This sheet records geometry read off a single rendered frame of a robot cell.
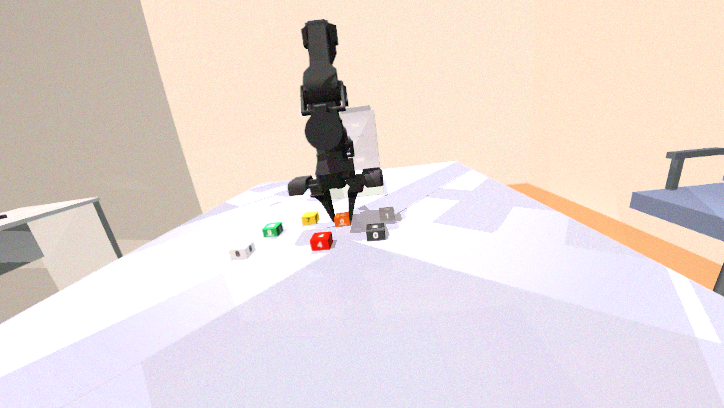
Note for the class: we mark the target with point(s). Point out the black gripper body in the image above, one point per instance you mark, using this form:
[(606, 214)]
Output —
[(370, 177)]

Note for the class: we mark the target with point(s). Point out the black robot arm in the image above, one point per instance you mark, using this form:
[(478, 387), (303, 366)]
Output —
[(322, 92)]

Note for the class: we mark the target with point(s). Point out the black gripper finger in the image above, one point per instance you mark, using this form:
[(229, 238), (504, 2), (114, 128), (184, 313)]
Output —
[(326, 201), (352, 194)]

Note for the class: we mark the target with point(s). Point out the orange block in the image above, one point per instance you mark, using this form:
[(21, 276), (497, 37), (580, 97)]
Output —
[(342, 219)]

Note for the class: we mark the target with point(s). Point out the red block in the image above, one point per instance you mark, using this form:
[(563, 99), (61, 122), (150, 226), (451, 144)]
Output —
[(321, 241)]

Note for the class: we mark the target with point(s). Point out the yellow digit block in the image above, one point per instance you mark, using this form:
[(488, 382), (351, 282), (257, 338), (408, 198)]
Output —
[(310, 218)]

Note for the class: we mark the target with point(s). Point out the green block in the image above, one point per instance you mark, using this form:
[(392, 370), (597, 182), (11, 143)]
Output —
[(272, 230)]

